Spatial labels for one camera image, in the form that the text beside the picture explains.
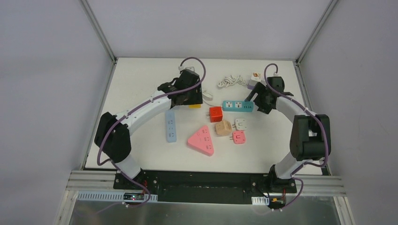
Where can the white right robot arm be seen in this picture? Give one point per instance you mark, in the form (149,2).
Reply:
(310,141)

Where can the yellow cube socket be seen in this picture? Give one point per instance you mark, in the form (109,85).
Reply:
(195,106)

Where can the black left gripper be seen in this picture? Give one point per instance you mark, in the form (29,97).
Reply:
(185,97)

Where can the aluminium frame rail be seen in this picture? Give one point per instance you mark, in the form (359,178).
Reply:
(97,29)

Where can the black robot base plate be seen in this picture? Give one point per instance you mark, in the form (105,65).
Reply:
(207,187)

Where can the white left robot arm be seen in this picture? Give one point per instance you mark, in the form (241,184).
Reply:
(115,130)

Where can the white plug adapter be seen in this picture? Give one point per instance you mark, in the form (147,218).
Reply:
(240,124)

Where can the beige cube socket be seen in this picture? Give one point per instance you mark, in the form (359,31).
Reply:
(223,128)

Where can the white cube socket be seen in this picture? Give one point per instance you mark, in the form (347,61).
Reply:
(256,77)

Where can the teal power strip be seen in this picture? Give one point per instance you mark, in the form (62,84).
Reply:
(238,106)

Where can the red cube socket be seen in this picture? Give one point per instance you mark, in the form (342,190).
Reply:
(215,114)

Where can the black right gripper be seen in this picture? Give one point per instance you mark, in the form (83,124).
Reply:
(259,97)

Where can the purple power strip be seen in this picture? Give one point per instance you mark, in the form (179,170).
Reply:
(251,84)

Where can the pink plug adapter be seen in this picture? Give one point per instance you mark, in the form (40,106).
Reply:
(238,137)

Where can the pink power strip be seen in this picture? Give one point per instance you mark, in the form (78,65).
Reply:
(201,141)

